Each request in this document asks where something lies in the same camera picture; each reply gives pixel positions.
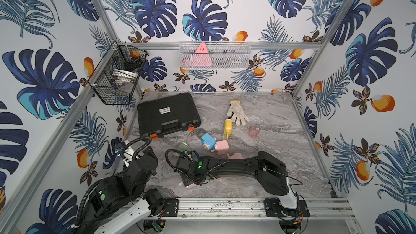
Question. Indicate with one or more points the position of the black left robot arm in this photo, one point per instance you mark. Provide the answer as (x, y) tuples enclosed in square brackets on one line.
[(106, 196)]

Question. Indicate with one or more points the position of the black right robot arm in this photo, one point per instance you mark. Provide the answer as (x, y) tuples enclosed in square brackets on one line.
[(270, 172)]

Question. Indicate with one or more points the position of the blue pencil sharpener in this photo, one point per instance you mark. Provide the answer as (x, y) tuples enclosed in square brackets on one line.
[(209, 142)]

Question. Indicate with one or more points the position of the clear red-rimmed sharpener tray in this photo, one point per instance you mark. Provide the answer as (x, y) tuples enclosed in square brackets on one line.
[(254, 132)]

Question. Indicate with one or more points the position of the clear wall-mounted shelf bin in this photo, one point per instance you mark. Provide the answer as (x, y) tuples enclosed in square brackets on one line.
[(224, 55)]

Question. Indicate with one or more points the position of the white knit work glove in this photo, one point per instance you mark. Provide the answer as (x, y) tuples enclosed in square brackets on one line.
[(237, 114)]

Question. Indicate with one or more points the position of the black wire basket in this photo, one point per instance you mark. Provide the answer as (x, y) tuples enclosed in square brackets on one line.
[(116, 77)]

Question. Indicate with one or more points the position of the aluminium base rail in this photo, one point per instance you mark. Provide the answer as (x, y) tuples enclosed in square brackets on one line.
[(239, 209)]

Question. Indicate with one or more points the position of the black plastic tool case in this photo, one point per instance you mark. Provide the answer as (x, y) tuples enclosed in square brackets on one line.
[(158, 118)]

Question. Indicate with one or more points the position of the pink triangular object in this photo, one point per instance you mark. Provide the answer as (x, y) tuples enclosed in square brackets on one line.
[(201, 57)]

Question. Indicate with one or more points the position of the yellow pencil sharpener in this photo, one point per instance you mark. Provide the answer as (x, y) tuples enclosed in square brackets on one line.
[(228, 126)]

